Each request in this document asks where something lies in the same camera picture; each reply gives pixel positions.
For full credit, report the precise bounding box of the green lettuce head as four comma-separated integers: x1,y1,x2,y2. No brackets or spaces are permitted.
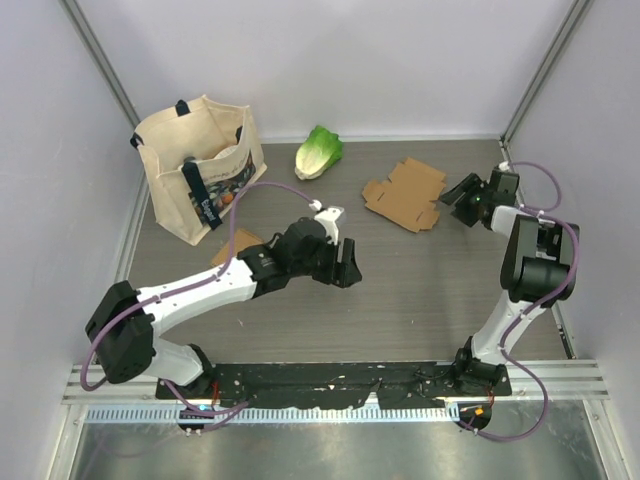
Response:
294,125,343,180

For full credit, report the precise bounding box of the brown cardboard box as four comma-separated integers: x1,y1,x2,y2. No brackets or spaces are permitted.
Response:
211,228,264,267

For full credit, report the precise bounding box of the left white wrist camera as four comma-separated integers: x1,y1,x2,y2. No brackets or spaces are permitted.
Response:
309,200,345,245

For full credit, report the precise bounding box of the beige canvas tote bag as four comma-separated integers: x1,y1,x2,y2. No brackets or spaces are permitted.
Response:
130,95,267,246

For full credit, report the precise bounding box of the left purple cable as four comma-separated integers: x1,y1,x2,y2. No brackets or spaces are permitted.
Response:
79,181,321,434

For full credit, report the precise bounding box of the white slotted cable duct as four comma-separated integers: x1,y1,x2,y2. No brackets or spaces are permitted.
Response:
85,403,460,425

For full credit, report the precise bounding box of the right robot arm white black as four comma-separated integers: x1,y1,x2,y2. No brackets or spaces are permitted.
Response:
439,166,580,395

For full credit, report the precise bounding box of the white item inside bag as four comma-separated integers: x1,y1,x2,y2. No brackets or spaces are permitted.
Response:
215,145,238,159

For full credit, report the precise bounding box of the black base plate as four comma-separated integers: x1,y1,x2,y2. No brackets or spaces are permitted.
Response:
179,361,512,410

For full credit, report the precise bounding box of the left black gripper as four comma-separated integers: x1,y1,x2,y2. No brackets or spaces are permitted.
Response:
290,233,361,287

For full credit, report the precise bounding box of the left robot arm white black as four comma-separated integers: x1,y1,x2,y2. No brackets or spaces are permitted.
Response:
85,218,362,399

